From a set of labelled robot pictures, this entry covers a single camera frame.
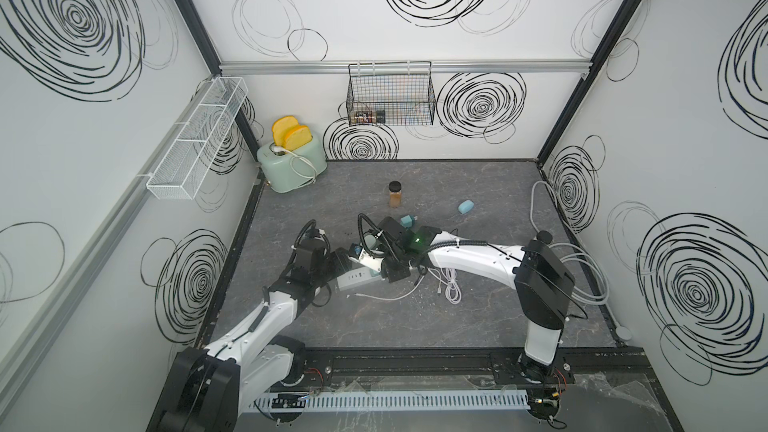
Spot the white power strip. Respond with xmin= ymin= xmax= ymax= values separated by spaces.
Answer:
xmin=337 ymin=251 xmax=383 ymax=291

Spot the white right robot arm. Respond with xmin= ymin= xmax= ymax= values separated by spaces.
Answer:
xmin=358 ymin=217 xmax=575 ymax=384

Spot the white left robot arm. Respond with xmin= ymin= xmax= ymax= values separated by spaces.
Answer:
xmin=147 ymin=220 xmax=350 ymax=431

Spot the brown spice bottle black lid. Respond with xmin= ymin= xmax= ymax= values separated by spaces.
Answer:
xmin=388 ymin=181 xmax=402 ymax=208

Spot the light blue earbud case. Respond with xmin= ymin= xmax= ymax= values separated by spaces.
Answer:
xmin=457 ymin=200 xmax=475 ymax=215

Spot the mint green toaster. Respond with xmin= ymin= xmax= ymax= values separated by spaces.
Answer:
xmin=257 ymin=136 xmax=327 ymax=193

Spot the front yellow toast slice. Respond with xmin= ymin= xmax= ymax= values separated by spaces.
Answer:
xmin=282 ymin=124 xmax=313 ymax=151

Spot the yellow toast slice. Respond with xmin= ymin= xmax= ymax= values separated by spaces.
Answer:
xmin=282 ymin=124 xmax=313 ymax=151
xmin=271 ymin=115 xmax=299 ymax=147

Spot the clear jar black lid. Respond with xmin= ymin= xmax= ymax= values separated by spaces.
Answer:
xmin=536 ymin=230 xmax=553 ymax=245

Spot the rear yellow toast slice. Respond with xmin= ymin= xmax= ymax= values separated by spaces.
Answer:
xmin=271 ymin=115 xmax=299 ymax=147

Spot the teal charger with white cable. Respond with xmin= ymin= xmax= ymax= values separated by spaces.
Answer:
xmin=400 ymin=215 xmax=418 ymax=229

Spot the white coiled charging cable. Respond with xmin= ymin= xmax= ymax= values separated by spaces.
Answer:
xmin=355 ymin=266 xmax=463 ymax=306

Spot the black wire wall basket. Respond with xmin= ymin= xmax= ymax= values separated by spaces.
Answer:
xmin=345 ymin=61 xmax=437 ymax=127

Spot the white slotted cable duct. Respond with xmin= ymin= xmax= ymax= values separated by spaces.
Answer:
xmin=246 ymin=390 xmax=530 ymax=415

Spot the white wire wall shelf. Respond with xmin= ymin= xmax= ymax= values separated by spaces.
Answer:
xmin=146 ymin=76 xmax=247 ymax=200

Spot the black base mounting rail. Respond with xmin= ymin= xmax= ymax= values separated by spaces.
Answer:
xmin=298 ymin=347 xmax=651 ymax=387

